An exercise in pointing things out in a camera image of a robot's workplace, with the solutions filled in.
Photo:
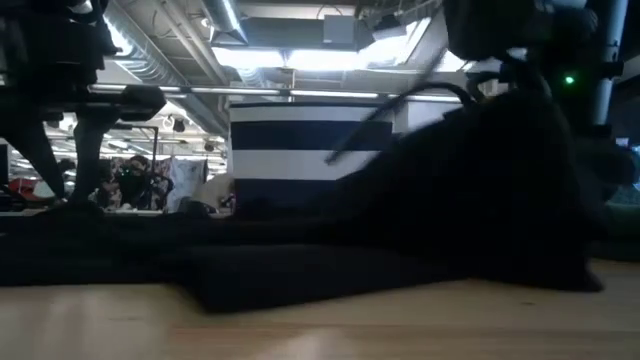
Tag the grey ceiling box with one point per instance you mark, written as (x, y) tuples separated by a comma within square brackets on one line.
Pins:
[(340, 30)]

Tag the corrugated silver ventilation duct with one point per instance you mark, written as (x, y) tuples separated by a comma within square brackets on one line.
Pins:
[(145, 65)]

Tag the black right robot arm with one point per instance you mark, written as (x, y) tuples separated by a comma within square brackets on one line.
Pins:
[(590, 90)]

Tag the bright ceiling light panel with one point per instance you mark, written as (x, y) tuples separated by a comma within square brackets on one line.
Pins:
[(300, 59)]

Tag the navy white-striped fabric bin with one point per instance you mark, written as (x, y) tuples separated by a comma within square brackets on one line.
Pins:
[(300, 135)]

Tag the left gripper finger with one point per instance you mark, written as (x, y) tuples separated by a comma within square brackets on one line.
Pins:
[(92, 160), (42, 160)]

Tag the smooth round silver duct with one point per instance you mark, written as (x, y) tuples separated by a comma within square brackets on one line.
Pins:
[(225, 17)]

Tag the black garment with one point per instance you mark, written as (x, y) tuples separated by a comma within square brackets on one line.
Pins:
[(400, 225)]

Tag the patterned hanging cloth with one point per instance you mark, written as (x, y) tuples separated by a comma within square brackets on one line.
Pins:
[(185, 180)]

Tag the person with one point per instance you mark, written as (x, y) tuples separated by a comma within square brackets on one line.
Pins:
[(132, 180), (215, 187)]

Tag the red background object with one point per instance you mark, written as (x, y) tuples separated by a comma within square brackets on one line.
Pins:
[(27, 187)]

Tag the black metal rig frame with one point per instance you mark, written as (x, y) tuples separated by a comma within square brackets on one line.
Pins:
[(154, 150)]

